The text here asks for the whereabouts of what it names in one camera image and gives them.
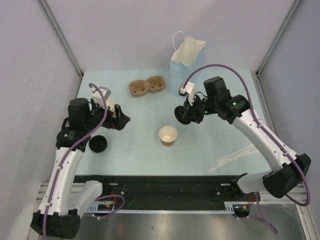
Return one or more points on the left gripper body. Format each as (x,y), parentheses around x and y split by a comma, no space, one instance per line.
(100,114)

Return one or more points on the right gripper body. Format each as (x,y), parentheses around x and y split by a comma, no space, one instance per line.
(199,108)

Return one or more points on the stack of paper cups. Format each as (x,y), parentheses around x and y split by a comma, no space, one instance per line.
(111,107)

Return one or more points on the brown paper coffee cup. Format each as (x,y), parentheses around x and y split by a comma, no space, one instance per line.
(168,135)

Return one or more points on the black plastic cup lid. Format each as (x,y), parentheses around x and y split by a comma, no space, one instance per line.
(181,115)

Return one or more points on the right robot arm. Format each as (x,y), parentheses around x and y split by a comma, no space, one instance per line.
(287,168)

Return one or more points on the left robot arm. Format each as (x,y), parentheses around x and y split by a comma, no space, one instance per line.
(58,215)

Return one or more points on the stack of black lids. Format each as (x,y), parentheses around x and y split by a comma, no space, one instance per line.
(98,144)

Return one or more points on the brown cardboard cup carrier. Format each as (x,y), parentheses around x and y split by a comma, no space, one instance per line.
(152,84)

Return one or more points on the light blue paper bag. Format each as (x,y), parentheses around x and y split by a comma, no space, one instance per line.
(187,57)

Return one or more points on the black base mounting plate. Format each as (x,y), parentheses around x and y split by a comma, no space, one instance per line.
(172,193)

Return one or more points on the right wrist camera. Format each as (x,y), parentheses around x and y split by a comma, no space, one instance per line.
(188,90)

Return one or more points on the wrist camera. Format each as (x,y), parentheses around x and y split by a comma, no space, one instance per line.
(188,90)
(101,97)

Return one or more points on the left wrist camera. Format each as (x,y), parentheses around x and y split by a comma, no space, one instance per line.
(101,97)

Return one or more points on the white slotted cable duct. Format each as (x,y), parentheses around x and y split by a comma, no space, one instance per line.
(93,209)

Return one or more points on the aluminium frame rail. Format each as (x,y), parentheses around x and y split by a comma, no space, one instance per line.
(297,193)

